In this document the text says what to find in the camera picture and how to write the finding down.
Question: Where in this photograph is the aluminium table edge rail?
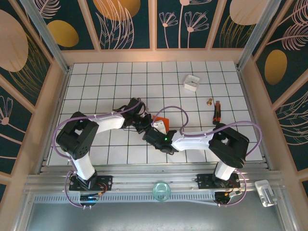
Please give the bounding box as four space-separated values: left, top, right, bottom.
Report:
24 165 288 193

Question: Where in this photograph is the aluminium frame post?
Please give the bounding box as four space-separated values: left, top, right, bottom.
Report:
235 0 282 70
20 0 72 73

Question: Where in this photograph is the white square open container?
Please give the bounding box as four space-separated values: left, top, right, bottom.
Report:
183 74 201 92

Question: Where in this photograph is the white plastic clip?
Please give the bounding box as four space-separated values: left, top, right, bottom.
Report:
254 179 281 207

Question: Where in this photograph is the slotted grey cable duct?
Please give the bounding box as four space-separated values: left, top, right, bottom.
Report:
33 192 217 205

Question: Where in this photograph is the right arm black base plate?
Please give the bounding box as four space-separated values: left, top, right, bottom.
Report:
196 173 241 190

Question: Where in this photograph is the aluminium side rail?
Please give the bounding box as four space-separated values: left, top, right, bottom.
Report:
36 68 72 175
237 66 274 169

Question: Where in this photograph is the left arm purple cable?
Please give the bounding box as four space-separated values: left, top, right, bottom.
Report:
52 98 146 210

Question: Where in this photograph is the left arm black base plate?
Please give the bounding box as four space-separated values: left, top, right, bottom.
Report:
69 175 114 191

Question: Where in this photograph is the clear green glass cup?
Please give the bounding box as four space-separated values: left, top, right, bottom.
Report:
152 181 171 202

